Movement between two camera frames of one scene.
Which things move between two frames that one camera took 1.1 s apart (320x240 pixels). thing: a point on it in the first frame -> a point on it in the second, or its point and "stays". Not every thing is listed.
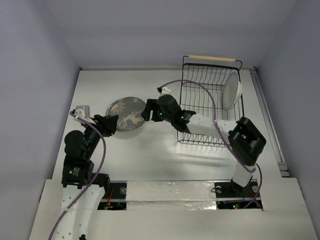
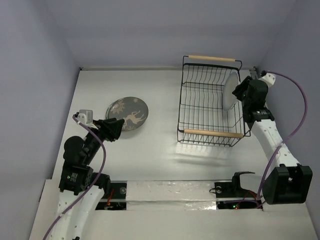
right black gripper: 154,110 -> 243,89
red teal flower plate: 127,126 stays
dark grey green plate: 129,110 stays
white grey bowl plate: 232,90 stays
